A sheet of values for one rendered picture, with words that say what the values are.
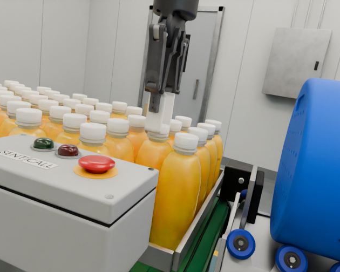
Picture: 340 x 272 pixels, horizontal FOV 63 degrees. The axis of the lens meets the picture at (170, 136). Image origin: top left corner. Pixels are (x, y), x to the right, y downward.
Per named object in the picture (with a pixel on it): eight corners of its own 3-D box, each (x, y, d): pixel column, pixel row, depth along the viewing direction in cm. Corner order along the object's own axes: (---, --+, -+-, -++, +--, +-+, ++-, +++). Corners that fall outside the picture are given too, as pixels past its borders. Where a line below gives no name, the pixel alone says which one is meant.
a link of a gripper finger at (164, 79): (182, 30, 46) (179, 26, 45) (167, 95, 46) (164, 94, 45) (161, 28, 47) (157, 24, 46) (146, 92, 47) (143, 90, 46)
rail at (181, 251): (176, 272, 37) (180, 252, 36) (171, 270, 37) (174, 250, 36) (224, 181, 74) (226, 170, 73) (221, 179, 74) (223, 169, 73)
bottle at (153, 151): (128, 215, 58) (138, 129, 54) (161, 217, 59) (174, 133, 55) (127, 235, 51) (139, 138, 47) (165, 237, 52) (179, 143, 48)
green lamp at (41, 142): (43, 152, 31) (44, 142, 30) (28, 148, 31) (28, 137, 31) (58, 148, 33) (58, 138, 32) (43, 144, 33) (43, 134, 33)
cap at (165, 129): (147, 133, 52) (148, 124, 52) (167, 135, 53) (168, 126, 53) (148, 138, 49) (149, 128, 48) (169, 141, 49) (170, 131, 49)
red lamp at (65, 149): (69, 160, 30) (70, 149, 29) (53, 155, 30) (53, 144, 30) (82, 155, 32) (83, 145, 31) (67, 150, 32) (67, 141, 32)
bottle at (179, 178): (147, 256, 46) (163, 150, 42) (150, 232, 53) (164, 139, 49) (189, 262, 46) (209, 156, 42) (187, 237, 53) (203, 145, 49)
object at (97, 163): (101, 180, 25) (102, 168, 25) (69, 170, 27) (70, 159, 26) (121, 169, 29) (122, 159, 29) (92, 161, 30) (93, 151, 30)
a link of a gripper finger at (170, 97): (159, 90, 51) (160, 90, 52) (154, 127, 53) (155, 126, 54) (174, 93, 50) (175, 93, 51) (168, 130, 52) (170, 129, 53)
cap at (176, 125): (164, 128, 60) (166, 120, 60) (182, 131, 59) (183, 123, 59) (160, 131, 56) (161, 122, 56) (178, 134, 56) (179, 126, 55)
